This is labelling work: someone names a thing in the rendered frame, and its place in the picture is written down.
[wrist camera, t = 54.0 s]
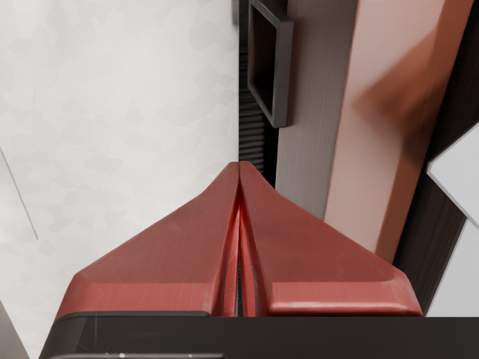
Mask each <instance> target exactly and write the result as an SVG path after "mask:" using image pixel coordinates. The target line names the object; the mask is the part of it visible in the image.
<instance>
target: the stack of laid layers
mask: <svg viewBox="0 0 479 359"><path fill-rule="evenodd" d="M478 120H479V0H474V2H473V5H472V8H471V10H470V15H469V17H468V22H467V24H466V27H465V31H464V34H463V37H462V40H461V43H460V47H459V49H458V54H457V56H456V59H455V63H454V66H453V70H452V73H451V75H450V79H449V82H448V86H447V88H446V92H445V95H444V98H443V102H442V105H441V108H440V112H439V114H438V118H437V121H436V125H435V127H434V131H433V134H432V137H431V141H430V144H429V146H428V151H427V153H426V157H425V160H424V163H423V166H422V170H421V173H420V176H419V178H418V183H417V185H416V190H415V192H414V195H413V199H412V202H411V205H410V208H409V211H408V215H407V217H406V222H405V224H404V227H403V231H402V234H401V238H400V241H399V243H398V247H397V250H396V254H395V256H394V260H393V263H392V265H393V266H395V267H396V268H397V269H399V270H401V271H402V272H404V274H405V275H406V276H407V278H408V280H409V281H410V283H411V286H412V288H413V291H414V293H415V295H416V298H417V300H418V303H419V305H420V307H421V310H422V312H423V315H425V314H426V311H427V308H428V305H429V303H430V302H431V299H432V296H433V294H434V291H435V289H436V286H437V285H438V282H439V279H440V277H441V274H442V273H443V270H444V268H445V265H446V262H447V260H448V257H449V256H450V253H451V250H452V248H453V245H454V243H455V241H456V239H457V236H458V233H459V231H460V228H461V227H462V224H463V222H464V219H465V215H464V213H463V212H462V211H461V210H460V209H459V208H458V207H457V206H456V205H455V204H454V202H453V201H452V200H451V199H450V198H449V197H448V196H447V195H446V194H445V192H444V191H443V190H442V189H441V188H440V187H439V186H438V185H437V184H436V183H435V182H434V181H433V180H432V179H431V178H430V177H429V175H428V174H427V173H426V168H427V166H428V162H429V161H430V160H431V159H432V158H434V157H435V156H436V155H437V154H438V153H439V152H440V151H442V150H443V149H444V148H445V147H447V146H448V145H449V144H451V143H452V141H454V140H455V139H456V138H457V137H458V136H460V135H461V134H462V133H463V132H465V131H466V130H467V129H468V128H469V127H470V126H471V125H473V124H474V123H475V122H477V121H478Z"/></svg>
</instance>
